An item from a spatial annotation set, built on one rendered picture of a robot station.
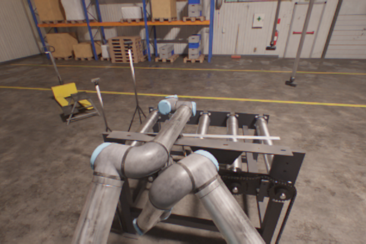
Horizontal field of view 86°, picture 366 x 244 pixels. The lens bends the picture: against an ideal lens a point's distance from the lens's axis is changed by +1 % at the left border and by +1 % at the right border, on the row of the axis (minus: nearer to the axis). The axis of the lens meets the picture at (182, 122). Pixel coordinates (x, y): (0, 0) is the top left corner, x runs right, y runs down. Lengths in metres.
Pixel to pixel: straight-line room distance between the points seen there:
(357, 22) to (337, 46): 1.03
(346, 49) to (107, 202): 11.09
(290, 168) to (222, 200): 0.77
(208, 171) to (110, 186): 0.35
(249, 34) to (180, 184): 9.69
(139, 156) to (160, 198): 0.16
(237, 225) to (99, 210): 0.46
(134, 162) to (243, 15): 9.65
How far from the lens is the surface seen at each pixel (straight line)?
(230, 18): 10.07
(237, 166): 1.51
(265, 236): 1.92
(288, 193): 1.48
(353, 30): 11.26
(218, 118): 2.24
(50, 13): 11.62
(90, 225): 0.78
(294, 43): 10.53
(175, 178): 0.69
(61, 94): 5.93
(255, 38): 10.22
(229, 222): 0.76
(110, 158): 0.75
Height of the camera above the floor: 1.90
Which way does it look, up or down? 29 degrees down
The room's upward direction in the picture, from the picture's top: 1 degrees counter-clockwise
